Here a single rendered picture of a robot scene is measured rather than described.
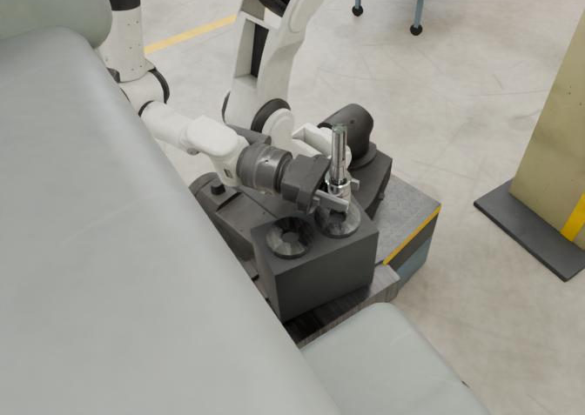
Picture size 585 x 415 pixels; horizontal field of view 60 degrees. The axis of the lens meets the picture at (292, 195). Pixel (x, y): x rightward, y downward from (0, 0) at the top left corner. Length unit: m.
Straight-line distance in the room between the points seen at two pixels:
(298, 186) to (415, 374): 0.58
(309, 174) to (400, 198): 1.10
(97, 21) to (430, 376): 0.29
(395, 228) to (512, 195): 0.87
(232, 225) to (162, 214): 1.49
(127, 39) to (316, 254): 0.54
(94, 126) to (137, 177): 0.03
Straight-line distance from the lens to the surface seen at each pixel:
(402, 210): 1.93
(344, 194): 0.89
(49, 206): 0.18
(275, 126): 1.30
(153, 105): 1.08
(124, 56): 1.07
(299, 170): 0.91
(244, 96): 1.32
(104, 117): 0.21
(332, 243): 0.94
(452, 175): 2.65
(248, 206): 1.70
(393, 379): 0.35
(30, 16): 0.28
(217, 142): 0.94
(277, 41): 1.22
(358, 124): 1.74
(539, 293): 2.35
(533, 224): 2.52
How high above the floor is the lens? 1.88
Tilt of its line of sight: 49 degrees down
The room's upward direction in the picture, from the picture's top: 4 degrees counter-clockwise
